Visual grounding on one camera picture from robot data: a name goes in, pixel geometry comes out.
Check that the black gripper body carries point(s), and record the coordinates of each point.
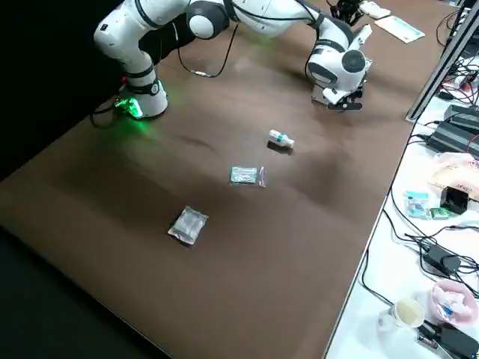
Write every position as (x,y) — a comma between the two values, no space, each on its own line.
(353,94)
(348,3)

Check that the white disinfectant bottle teal band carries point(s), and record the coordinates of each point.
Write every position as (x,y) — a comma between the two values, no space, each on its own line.
(280,137)

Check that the clear bag of bandages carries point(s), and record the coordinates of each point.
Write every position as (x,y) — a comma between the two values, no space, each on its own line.
(243,175)

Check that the clear bag of white gauze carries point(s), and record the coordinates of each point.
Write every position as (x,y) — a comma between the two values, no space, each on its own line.
(187,226)

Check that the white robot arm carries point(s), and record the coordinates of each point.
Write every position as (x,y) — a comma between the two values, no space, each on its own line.
(254,15)

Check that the white plastic pill box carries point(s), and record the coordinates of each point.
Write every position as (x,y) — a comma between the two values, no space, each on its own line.
(376,10)

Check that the blue white face mask packet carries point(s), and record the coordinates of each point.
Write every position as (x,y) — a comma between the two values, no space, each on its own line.
(398,28)

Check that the black power brick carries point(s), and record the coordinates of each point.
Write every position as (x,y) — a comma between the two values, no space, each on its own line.
(464,114)
(453,136)

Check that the teal white packet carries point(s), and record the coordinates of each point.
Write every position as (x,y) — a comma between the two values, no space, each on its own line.
(416,205)

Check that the plastic bag with red print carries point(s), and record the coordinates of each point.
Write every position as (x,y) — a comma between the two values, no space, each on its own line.
(453,172)

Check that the small green box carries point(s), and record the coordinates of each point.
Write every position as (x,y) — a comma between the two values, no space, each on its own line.
(438,213)

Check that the small black box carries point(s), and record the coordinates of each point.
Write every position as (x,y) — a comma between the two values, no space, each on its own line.
(454,200)

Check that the black power adapter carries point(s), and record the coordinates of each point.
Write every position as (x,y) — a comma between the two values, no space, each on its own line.
(439,258)

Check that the white paper cup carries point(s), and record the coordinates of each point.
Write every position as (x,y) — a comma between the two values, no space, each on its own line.
(408,312)

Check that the pink bowl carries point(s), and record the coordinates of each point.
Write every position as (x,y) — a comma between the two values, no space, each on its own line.
(435,303)

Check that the black flat device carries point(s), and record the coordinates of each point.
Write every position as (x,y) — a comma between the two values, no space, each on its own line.
(456,342)

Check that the aluminium frame post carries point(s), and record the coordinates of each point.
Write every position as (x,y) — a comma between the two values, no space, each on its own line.
(438,63)

